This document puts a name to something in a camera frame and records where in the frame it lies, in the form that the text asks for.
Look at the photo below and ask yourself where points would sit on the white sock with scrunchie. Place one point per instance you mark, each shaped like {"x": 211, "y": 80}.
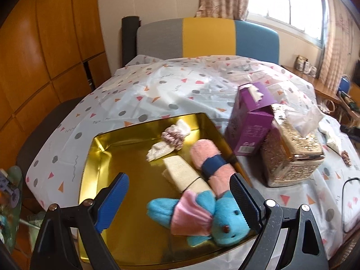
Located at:
{"x": 172, "y": 139}

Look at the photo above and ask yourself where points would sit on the window with white frame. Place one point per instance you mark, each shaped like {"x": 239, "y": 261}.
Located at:
{"x": 304, "y": 18}

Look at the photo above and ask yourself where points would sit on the grey yellow blue sofa back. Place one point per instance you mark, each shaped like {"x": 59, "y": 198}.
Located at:
{"x": 195, "y": 37}

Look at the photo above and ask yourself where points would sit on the blue plush elephant toy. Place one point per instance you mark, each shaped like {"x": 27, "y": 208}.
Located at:
{"x": 201, "y": 217}

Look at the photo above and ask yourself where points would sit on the jars on desk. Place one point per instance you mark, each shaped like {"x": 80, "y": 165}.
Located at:
{"x": 303, "y": 65}

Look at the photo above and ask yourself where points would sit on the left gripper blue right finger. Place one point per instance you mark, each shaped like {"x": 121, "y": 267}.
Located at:
{"x": 249, "y": 200}

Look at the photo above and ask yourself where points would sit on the gold metal tin tray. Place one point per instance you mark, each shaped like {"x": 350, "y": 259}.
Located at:
{"x": 134, "y": 240}

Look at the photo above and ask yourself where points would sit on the purple cardboard box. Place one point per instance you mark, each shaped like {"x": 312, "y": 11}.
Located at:
{"x": 251, "y": 118}

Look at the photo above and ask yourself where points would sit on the white wet wipes pack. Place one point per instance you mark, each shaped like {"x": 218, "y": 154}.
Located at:
{"x": 334, "y": 138}

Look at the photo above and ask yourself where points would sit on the gold ornate tissue box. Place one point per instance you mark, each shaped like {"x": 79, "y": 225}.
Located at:
{"x": 288, "y": 157}

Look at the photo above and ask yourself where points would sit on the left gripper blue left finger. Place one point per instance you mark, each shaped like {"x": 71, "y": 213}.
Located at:
{"x": 108, "y": 201}

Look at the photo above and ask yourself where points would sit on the wooden side desk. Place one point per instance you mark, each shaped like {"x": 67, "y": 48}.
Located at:
{"x": 337, "y": 106}

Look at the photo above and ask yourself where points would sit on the blue folding chair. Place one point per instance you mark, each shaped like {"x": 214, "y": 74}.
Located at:
{"x": 345, "y": 84}

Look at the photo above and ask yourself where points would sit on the pink blue rolled towel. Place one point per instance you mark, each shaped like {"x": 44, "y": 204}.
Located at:
{"x": 207, "y": 158}

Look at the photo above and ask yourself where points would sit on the beige rolled cloth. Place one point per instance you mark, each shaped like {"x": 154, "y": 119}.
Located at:
{"x": 180, "y": 174}

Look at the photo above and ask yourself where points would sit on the patterned white tablecloth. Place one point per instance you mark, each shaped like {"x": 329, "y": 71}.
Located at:
{"x": 202, "y": 92}

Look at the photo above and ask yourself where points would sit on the black rolled mat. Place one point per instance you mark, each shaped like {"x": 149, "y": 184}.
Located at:
{"x": 130, "y": 26}

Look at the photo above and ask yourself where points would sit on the wooden wardrobe panels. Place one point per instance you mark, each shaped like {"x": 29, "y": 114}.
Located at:
{"x": 52, "y": 51}

